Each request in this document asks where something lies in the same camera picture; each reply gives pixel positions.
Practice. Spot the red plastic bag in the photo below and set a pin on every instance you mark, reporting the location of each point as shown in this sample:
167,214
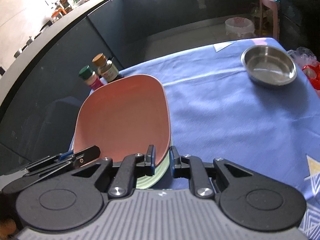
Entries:
312,76

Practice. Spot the blue patterned tablecloth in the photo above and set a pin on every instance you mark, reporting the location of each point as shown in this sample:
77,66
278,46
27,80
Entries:
225,120

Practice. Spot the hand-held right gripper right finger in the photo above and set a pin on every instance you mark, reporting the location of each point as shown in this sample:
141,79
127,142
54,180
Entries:
172,165

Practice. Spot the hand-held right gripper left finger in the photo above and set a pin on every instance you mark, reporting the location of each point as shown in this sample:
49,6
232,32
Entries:
150,165

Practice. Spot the pink plastic stool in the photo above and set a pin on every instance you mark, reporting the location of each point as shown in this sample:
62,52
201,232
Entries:
275,17

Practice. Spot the clear plastic bag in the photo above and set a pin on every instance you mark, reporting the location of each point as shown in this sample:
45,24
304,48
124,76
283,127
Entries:
303,55

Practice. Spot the black storage rack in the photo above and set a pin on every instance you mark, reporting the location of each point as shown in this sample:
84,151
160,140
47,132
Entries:
300,17

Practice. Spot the cluster of condiment bottles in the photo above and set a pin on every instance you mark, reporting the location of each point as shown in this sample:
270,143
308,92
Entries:
62,5

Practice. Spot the green rimmed round plate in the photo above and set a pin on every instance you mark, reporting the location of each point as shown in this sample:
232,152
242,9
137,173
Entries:
150,180

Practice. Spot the pink square plate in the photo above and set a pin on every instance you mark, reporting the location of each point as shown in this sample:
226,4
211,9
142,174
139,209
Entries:
120,120

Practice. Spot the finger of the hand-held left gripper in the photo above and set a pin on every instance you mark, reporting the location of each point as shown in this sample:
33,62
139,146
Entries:
85,155
50,169

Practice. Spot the dark sauce bottle gold cap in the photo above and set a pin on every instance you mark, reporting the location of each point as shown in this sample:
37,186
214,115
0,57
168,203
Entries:
106,71

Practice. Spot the white trash bin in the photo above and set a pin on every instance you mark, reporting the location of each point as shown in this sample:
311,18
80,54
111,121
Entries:
238,27

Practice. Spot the stainless steel bowl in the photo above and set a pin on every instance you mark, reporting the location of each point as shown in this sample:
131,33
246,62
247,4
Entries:
268,65

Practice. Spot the red spice bottle green cap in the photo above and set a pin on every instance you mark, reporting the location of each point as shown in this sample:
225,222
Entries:
91,80

